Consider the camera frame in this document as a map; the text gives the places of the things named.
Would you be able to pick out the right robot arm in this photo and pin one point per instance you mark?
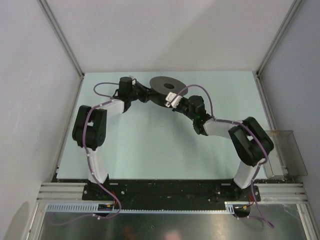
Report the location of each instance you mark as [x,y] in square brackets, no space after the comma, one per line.
[251,142]

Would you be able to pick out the aluminium corner post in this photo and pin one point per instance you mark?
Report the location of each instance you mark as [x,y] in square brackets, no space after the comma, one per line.
[280,34]
[53,22]

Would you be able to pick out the left aluminium corner post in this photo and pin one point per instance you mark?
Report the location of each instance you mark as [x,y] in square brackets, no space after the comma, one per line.
[53,22]

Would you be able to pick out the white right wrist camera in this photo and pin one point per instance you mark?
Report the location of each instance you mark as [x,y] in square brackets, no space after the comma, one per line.
[172,100]

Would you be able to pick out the aluminium frame rail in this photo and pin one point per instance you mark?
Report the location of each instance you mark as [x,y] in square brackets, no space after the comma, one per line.
[270,193]

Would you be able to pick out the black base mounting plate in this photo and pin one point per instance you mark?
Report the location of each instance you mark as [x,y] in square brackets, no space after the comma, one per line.
[170,195]

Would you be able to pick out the dark perforated cable spool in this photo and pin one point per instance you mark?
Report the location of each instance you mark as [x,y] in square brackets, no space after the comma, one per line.
[161,86]

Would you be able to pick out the clear plastic bin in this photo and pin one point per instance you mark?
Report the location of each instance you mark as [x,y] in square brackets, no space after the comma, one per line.
[285,160]

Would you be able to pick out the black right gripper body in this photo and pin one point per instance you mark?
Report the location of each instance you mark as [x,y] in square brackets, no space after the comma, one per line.
[182,108]

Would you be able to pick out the right aluminium corner post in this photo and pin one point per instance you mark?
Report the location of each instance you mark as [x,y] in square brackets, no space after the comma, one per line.
[280,34]

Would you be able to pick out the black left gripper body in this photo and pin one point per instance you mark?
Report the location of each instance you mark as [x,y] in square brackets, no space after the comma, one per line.
[140,93]

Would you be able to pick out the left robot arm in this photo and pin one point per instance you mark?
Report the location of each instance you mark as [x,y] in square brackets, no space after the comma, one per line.
[90,127]

